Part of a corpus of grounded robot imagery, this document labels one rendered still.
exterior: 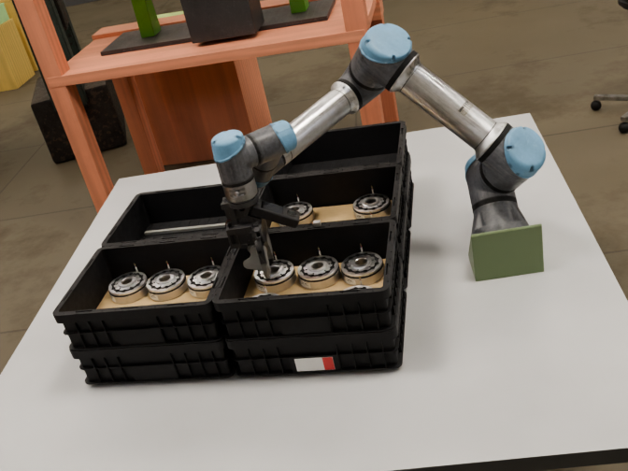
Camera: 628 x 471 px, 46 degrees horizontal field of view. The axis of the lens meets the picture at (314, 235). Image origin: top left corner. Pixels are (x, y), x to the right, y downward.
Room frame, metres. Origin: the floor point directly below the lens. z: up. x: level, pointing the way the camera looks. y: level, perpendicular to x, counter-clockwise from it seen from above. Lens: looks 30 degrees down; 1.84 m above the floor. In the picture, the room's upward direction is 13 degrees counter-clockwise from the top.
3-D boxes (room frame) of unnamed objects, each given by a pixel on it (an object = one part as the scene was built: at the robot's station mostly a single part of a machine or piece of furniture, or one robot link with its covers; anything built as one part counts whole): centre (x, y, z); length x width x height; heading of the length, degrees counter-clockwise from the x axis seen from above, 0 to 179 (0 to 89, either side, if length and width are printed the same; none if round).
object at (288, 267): (1.57, 0.12, 0.86); 0.10 x 0.10 x 0.01
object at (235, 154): (1.55, 0.14, 1.19); 0.09 x 0.08 x 0.11; 116
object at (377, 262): (1.52, -0.10, 0.86); 0.10 x 0.10 x 0.01
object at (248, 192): (1.54, 0.14, 1.11); 0.08 x 0.08 x 0.05
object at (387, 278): (1.48, 0.03, 0.92); 0.40 x 0.30 x 0.02; 75
